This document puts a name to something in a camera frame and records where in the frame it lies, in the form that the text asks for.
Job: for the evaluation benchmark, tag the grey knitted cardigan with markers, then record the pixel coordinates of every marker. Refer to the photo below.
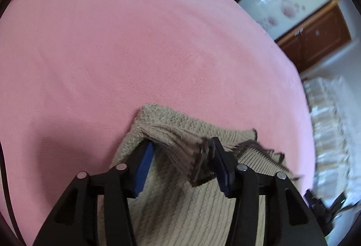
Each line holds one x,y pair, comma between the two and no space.
197,167

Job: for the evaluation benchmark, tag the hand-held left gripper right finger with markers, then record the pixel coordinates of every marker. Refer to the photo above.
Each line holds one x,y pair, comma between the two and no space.
222,170

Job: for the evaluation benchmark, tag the white lace furniture cover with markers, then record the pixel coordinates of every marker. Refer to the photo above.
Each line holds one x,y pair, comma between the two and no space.
332,133

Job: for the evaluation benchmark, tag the brown wooden door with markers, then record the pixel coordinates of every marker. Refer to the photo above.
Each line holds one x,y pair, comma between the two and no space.
316,37

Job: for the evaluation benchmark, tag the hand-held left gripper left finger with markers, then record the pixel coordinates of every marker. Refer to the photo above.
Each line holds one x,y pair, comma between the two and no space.
143,168

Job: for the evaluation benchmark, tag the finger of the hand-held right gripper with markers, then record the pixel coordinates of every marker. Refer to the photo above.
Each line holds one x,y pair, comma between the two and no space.
313,201

